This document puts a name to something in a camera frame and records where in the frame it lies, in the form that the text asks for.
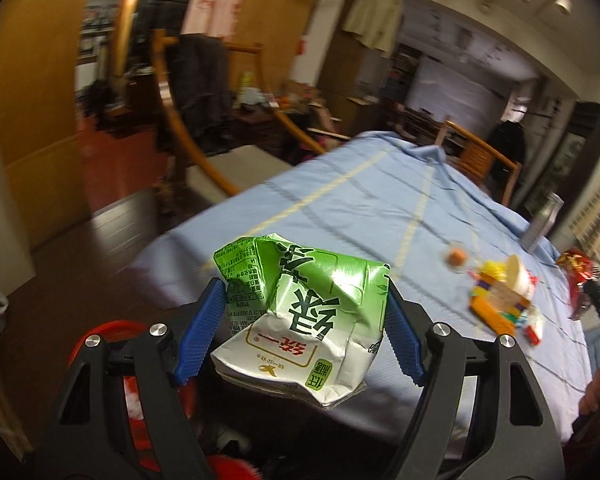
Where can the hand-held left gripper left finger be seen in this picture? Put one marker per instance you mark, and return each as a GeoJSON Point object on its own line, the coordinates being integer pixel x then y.
{"type": "Point", "coordinates": [202, 330]}

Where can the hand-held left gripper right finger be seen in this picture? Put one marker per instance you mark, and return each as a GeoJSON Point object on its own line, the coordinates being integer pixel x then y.
{"type": "Point", "coordinates": [405, 345]}

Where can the red foil snack packet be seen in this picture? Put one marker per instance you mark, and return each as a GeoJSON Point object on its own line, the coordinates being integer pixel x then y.
{"type": "Point", "coordinates": [575, 266]}

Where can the red bin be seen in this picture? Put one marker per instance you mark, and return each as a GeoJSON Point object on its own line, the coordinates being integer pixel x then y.
{"type": "Point", "coordinates": [112, 327]}

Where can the crushed green drink carton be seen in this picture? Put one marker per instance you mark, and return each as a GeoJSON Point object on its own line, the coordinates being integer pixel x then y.
{"type": "Point", "coordinates": [300, 310]}

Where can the person's right hand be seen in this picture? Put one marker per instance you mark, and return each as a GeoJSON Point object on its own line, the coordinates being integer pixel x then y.
{"type": "Point", "coordinates": [591, 392]}

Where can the small white red packet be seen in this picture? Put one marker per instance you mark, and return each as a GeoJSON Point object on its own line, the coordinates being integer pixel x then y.
{"type": "Point", "coordinates": [534, 327]}

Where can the white paper cup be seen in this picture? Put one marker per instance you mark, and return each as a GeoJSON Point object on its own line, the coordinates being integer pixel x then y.
{"type": "Point", "coordinates": [520, 275]}

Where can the striped window curtain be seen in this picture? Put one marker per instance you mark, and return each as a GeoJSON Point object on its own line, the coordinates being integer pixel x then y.
{"type": "Point", "coordinates": [597, 210]}

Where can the metal water bottle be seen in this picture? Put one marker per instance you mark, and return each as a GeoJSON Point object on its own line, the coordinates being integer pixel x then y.
{"type": "Point", "coordinates": [542, 220]}

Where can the dark framed picture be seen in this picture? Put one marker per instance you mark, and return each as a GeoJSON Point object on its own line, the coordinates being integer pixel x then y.
{"type": "Point", "coordinates": [572, 155]}

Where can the blue checked tablecloth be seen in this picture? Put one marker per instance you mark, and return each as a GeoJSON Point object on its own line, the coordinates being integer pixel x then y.
{"type": "Point", "coordinates": [355, 200]}

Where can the grey seat cushion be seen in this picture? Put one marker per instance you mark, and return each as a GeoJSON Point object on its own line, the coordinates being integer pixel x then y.
{"type": "Point", "coordinates": [240, 165]}

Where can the curved rattan chair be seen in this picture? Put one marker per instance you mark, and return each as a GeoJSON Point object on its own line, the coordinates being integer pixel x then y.
{"type": "Point", "coordinates": [200, 155]}

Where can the carved wooden chair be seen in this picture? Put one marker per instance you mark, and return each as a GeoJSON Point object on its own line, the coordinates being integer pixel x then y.
{"type": "Point", "coordinates": [477, 160]}

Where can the dark jacket on rattan chair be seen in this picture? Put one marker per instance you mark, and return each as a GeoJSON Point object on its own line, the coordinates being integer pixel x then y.
{"type": "Point", "coordinates": [200, 90]}

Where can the green bottle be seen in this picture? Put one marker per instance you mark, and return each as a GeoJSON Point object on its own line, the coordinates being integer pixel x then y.
{"type": "Point", "coordinates": [247, 81]}

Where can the white board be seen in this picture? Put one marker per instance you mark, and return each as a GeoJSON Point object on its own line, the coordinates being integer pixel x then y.
{"type": "Point", "coordinates": [460, 90]}

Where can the wooden door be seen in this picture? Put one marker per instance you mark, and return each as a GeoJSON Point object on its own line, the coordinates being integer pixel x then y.
{"type": "Point", "coordinates": [40, 110]}

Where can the brown wooden cabinet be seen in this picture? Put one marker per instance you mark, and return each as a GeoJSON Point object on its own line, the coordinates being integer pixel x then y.
{"type": "Point", "coordinates": [337, 75]}

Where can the hanging beige shirt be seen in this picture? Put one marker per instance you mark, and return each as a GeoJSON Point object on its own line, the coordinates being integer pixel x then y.
{"type": "Point", "coordinates": [372, 20]}

